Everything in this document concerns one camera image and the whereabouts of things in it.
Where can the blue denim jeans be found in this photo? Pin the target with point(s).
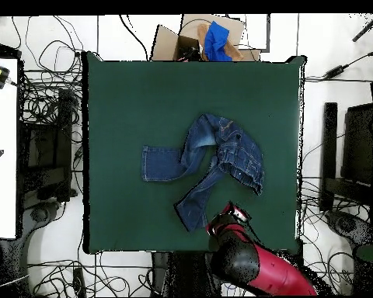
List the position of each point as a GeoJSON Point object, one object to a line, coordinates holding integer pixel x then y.
{"type": "Point", "coordinates": [236, 149]}

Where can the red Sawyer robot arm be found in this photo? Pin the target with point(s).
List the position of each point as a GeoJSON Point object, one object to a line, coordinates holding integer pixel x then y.
{"type": "Point", "coordinates": [261, 270]}

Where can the black flat panel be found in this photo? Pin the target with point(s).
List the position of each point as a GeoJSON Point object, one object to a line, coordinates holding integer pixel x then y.
{"type": "Point", "coordinates": [359, 142]}

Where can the black upright bar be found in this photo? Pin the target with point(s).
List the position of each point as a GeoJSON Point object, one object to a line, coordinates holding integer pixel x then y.
{"type": "Point", "coordinates": [328, 149]}

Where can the grey swivel chair base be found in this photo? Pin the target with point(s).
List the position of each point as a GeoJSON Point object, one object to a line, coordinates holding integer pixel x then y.
{"type": "Point", "coordinates": [40, 214]}
{"type": "Point", "coordinates": [345, 223]}

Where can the dark green table cloth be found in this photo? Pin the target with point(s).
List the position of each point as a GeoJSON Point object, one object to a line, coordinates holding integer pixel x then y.
{"type": "Point", "coordinates": [143, 93]}

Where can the black power strip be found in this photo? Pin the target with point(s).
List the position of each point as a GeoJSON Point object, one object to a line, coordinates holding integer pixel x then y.
{"type": "Point", "coordinates": [78, 281]}

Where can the bright blue cloth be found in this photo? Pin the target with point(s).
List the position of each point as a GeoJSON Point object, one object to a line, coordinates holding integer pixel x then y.
{"type": "Point", "coordinates": [216, 40]}

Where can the brown cardboard box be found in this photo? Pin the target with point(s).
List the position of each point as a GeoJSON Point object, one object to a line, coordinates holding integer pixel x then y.
{"type": "Point", "coordinates": [166, 43]}

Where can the black equipment stand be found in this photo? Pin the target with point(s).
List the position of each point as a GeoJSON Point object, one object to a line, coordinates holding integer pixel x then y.
{"type": "Point", "coordinates": [49, 155]}

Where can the black rod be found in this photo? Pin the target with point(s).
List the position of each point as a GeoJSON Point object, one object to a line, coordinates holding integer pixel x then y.
{"type": "Point", "coordinates": [366, 29]}

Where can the white side table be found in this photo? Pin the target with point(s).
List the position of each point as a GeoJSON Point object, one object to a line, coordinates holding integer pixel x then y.
{"type": "Point", "coordinates": [1, 139]}

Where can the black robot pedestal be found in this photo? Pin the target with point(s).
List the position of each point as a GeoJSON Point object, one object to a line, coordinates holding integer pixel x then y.
{"type": "Point", "coordinates": [180, 273]}

